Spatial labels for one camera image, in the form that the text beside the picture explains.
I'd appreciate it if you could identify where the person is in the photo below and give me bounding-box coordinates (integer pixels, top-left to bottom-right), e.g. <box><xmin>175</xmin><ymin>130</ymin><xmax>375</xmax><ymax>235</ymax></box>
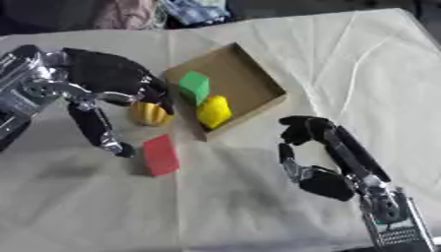
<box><xmin>0</xmin><ymin>0</ymin><xmax>234</xmax><ymax>35</ymax></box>

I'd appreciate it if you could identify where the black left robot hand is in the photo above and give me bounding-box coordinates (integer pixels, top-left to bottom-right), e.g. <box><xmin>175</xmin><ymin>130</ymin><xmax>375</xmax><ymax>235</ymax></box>
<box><xmin>34</xmin><ymin>47</ymin><xmax>176</xmax><ymax>158</ymax></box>

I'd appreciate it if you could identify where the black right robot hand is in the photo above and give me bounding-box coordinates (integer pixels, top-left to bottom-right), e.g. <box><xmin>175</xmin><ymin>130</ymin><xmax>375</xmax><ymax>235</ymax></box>
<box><xmin>277</xmin><ymin>115</ymin><xmax>393</xmax><ymax>203</ymax></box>

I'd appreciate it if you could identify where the red rectangular block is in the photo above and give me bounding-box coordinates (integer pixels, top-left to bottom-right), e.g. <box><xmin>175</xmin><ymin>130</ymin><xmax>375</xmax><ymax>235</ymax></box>
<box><xmin>141</xmin><ymin>133</ymin><xmax>181</xmax><ymax>177</ymax></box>

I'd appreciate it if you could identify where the green cube block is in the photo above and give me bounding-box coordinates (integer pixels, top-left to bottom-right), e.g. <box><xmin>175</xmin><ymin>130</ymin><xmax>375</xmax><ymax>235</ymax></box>
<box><xmin>177</xmin><ymin>70</ymin><xmax>213</xmax><ymax>106</ymax></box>

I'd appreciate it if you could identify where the tan cardboard box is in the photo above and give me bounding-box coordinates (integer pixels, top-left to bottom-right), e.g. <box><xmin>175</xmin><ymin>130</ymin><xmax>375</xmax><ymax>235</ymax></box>
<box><xmin>161</xmin><ymin>41</ymin><xmax>288</xmax><ymax>143</ymax></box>

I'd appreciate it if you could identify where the yellow toy fruit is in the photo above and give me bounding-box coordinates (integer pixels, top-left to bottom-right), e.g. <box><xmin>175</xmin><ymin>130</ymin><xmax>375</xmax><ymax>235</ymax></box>
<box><xmin>196</xmin><ymin>94</ymin><xmax>234</xmax><ymax>130</ymax></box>

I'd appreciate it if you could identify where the orange ridged toy pumpkin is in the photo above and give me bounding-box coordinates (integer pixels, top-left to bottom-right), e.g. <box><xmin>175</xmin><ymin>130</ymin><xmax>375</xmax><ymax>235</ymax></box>
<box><xmin>127</xmin><ymin>101</ymin><xmax>174</xmax><ymax>128</ymax></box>

